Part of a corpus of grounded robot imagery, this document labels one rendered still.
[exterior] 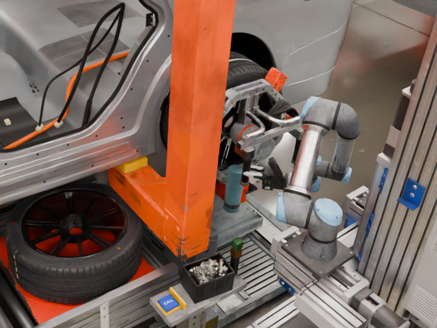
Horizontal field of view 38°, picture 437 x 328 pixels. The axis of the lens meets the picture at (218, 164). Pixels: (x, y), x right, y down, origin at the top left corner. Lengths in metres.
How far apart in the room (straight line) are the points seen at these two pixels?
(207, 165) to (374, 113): 2.89
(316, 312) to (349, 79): 3.53
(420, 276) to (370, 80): 3.55
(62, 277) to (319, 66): 1.87
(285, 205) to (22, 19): 2.09
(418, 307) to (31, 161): 1.71
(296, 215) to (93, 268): 0.99
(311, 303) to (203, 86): 0.95
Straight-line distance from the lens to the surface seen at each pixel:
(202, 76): 2.37
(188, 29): 2.31
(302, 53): 3.57
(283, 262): 2.76
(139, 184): 3.09
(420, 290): 2.52
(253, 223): 3.72
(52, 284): 3.01
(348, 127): 2.60
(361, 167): 4.65
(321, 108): 2.59
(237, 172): 3.12
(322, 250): 2.59
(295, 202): 2.51
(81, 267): 2.93
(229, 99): 2.99
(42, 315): 3.07
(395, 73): 6.07
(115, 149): 3.02
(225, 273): 2.86
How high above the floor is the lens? 2.60
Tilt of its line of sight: 36 degrees down
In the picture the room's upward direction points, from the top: 6 degrees clockwise
